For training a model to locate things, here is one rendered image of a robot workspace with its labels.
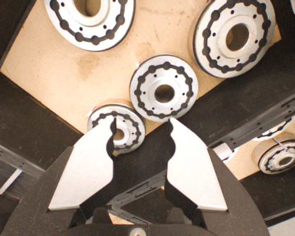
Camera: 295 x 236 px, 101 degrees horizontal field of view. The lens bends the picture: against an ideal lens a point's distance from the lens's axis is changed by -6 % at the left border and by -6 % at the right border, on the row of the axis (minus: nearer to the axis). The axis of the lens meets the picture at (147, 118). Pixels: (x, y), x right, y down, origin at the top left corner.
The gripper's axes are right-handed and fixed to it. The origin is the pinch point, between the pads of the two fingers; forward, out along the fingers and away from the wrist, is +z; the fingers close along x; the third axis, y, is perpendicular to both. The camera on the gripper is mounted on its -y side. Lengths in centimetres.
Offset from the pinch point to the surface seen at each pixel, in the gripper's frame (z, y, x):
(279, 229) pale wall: 59, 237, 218
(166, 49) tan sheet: 11.0, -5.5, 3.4
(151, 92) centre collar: 7.3, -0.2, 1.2
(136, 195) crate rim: 1.0, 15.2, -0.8
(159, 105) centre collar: 7.3, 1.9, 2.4
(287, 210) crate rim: 1.2, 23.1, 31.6
